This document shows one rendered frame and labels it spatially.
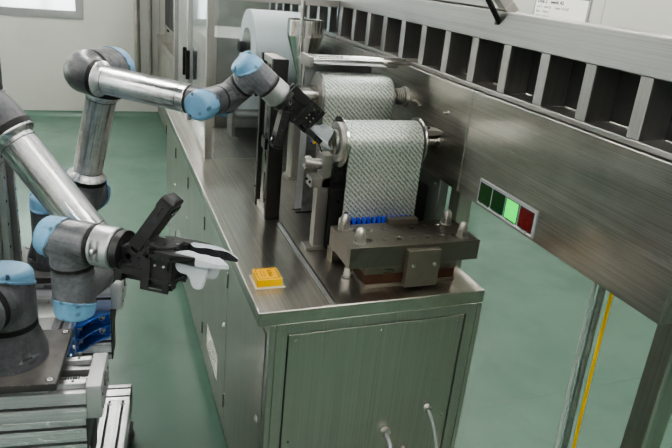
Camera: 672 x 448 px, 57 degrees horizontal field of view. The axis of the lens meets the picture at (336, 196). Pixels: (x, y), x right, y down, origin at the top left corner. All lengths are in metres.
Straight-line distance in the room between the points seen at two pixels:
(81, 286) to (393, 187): 0.98
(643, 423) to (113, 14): 6.39
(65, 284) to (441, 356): 1.10
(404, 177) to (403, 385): 0.61
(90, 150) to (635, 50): 1.46
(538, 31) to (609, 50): 0.24
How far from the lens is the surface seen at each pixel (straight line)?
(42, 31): 7.20
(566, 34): 1.52
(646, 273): 1.34
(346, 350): 1.73
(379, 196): 1.85
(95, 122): 1.95
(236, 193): 2.36
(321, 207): 1.88
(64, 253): 1.19
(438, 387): 1.96
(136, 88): 1.68
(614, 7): 4.81
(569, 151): 1.48
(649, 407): 1.64
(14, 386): 1.55
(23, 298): 1.51
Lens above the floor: 1.71
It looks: 20 degrees down
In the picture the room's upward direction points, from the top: 6 degrees clockwise
